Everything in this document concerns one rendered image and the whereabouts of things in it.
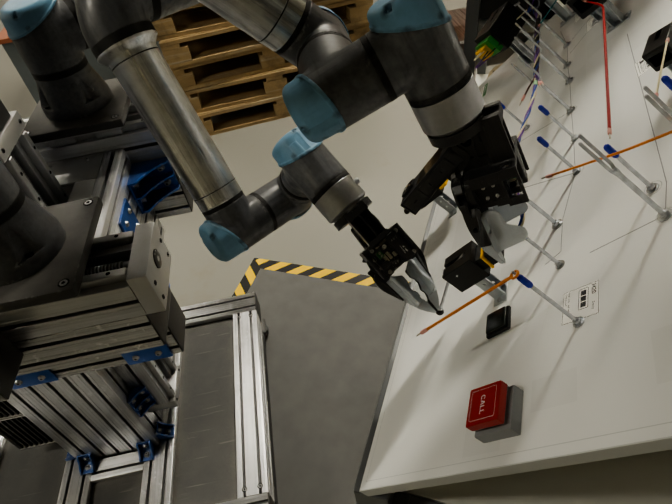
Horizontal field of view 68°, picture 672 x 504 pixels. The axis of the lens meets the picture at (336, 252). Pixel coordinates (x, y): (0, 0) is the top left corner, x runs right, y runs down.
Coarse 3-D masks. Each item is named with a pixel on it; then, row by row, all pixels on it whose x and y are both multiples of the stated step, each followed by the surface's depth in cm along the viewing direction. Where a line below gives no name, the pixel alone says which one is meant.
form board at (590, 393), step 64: (640, 0) 92; (576, 64) 99; (512, 128) 107; (576, 128) 84; (640, 128) 69; (448, 192) 117; (576, 192) 73; (448, 256) 97; (512, 256) 77; (576, 256) 64; (640, 256) 55; (448, 320) 82; (512, 320) 68; (640, 320) 50; (448, 384) 72; (512, 384) 61; (576, 384) 52; (640, 384) 46; (384, 448) 76; (448, 448) 64; (512, 448) 55; (576, 448) 48; (640, 448) 43
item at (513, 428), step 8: (512, 392) 57; (520, 392) 58; (512, 400) 57; (520, 400) 57; (512, 408) 56; (520, 408) 57; (512, 416) 55; (520, 416) 56; (504, 424) 55; (512, 424) 55; (520, 424) 55; (480, 432) 58; (488, 432) 57; (496, 432) 56; (504, 432) 55; (512, 432) 55; (520, 432) 55; (480, 440) 58; (488, 440) 58; (496, 440) 57
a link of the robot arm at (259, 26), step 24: (216, 0) 55; (240, 0) 55; (264, 0) 56; (288, 0) 57; (240, 24) 58; (264, 24) 57; (288, 24) 58; (312, 24) 59; (336, 24) 61; (288, 48) 60
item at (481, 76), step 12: (468, 0) 136; (480, 0) 137; (468, 12) 138; (468, 24) 140; (480, 24) 143; (468, 36) 142; (468, 48) 145; (468, 60) 147; (480, 60) 201; (480, 72) 204; (480, 84) 198
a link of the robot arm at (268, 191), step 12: (276, 180) 85; (252, 192) 84; (264, 192) 83; (276, 192) 83; (288, 192) 82; (276, 204) 82; (288, 204) 83; (300, 204) 85; (276, 216) 82; (288, 216) 84; (300, 216) 91
